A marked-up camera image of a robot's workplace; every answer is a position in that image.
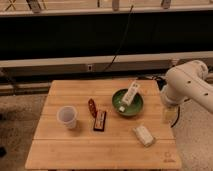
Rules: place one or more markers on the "wooden folding table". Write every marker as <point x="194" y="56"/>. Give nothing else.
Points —
<point x="79" y="129"/>

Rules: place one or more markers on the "brown oval wooden piece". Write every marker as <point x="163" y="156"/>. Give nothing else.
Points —
<point x="92" y="107"/>

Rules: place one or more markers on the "translucent white cup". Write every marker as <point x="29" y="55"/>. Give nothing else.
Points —
<point x="67" y="115"/>

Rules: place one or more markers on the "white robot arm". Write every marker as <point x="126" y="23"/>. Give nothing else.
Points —
<point x="186" y="80"/>

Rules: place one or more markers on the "dark red snack bar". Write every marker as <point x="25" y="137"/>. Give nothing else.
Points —
<point x="99" y="124"/>

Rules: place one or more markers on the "white wall outlet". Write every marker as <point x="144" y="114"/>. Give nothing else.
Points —
<point x="90" y="68"/>

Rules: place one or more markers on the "green ceramic bowl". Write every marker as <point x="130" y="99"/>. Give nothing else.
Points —
<point x="133" y="109"/>

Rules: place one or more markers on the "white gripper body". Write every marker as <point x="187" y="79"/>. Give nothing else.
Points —
<point x="169" y="114"/>

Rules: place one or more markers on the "white sponge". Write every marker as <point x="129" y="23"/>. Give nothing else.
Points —
<point x="144" y="135"/>

